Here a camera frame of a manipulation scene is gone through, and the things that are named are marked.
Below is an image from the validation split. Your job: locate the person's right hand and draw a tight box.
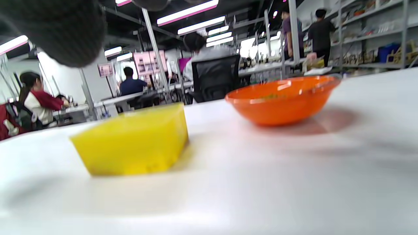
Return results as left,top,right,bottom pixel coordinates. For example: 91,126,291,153
0,0,170,68

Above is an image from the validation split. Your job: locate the yellow plastic food container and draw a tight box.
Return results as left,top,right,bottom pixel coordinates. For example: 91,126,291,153
70,103,189,177

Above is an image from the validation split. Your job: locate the pile of green mung beans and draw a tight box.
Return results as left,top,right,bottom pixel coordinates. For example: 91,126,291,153
256,93,289,100

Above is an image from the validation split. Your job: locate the small pink sign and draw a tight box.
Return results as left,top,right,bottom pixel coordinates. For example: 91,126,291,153
98,63,114,78

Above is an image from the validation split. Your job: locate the large pink sign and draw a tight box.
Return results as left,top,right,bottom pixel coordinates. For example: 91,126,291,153
134,51,168,76

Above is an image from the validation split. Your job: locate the slanted metal pole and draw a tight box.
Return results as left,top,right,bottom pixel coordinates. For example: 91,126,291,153
142,8,171,95

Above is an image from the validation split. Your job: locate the long white workbench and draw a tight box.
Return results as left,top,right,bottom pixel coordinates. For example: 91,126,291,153
52,82,193,115

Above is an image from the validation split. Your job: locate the red and grey backpack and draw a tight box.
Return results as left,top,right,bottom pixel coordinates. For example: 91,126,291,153
0,103,43,141

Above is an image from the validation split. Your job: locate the group of ceiling light strips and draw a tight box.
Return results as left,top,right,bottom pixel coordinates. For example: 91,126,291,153
0,0,235,62

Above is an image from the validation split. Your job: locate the black mesh office chair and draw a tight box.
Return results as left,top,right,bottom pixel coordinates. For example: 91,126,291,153
191,55,241,103

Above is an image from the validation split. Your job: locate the orange plastic bowl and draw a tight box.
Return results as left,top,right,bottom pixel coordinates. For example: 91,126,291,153
225,76,342,127

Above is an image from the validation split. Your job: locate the grey storage shelf unit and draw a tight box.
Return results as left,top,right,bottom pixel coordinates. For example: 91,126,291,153
327,0,418,71

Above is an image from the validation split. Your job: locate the blue storage bin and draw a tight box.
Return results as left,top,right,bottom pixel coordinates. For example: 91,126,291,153
379,44,400,63

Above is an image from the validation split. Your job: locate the white upright post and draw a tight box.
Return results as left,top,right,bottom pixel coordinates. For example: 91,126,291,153
288,0,301,62

